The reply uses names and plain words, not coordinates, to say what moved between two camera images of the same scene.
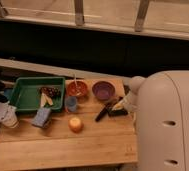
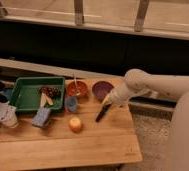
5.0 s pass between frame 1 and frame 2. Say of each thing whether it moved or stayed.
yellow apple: stayed
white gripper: moved
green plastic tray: stayed
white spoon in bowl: stayed
